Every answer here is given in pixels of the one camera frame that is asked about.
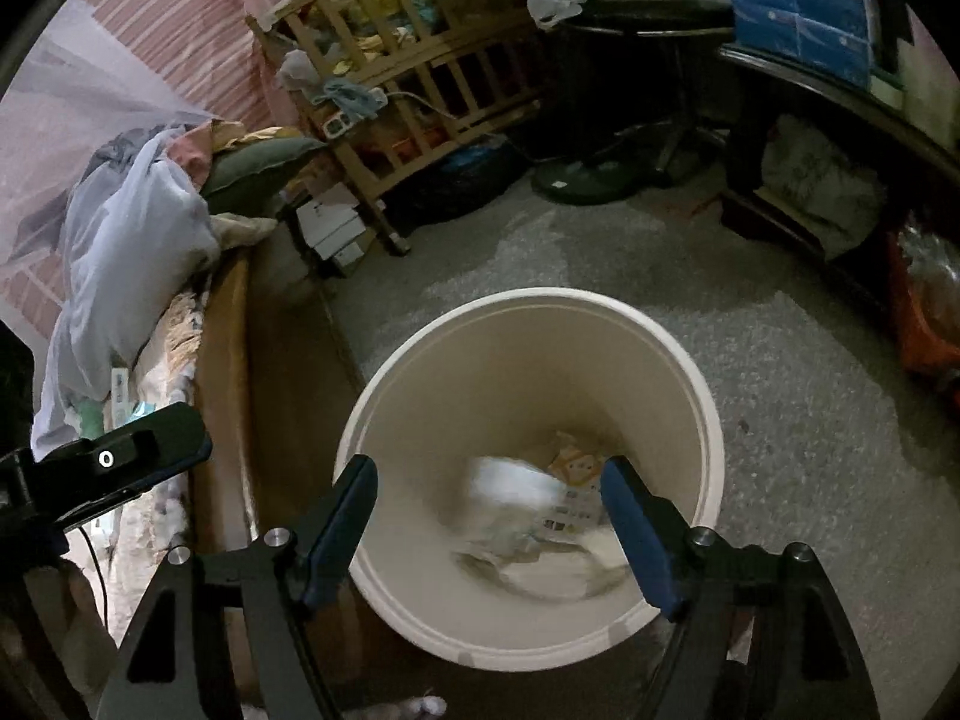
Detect white orange snack bag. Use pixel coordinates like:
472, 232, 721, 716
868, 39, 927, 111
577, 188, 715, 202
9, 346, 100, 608
451, 431, 628, 605

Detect cream round trash bin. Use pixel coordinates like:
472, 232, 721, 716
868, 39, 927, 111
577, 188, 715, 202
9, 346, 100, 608
337, 288, 726, 671

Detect pink quilted bedspread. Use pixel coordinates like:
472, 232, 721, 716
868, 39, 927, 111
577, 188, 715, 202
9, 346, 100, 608
67, 288, 208, 642

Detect grey-blue duvet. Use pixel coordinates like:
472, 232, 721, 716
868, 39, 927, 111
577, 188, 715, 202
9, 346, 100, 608
31, 125, 220, 460

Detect dark green pillow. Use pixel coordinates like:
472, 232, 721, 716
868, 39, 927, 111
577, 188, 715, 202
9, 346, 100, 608
200, 137, 325, 202

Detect stacked white boxes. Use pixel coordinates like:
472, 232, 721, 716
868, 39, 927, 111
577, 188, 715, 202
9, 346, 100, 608
296, 184, 376, 270

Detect wooden baby crib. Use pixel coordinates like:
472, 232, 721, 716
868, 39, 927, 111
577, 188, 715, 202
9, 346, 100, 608
245, 0, 537, 255

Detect blue tissue package stack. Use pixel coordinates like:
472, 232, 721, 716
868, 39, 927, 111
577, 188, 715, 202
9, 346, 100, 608
731, 0, 875, 88

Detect wooden bed frame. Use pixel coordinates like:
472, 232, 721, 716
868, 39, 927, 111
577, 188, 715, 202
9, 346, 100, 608
190, 253, 362, 691

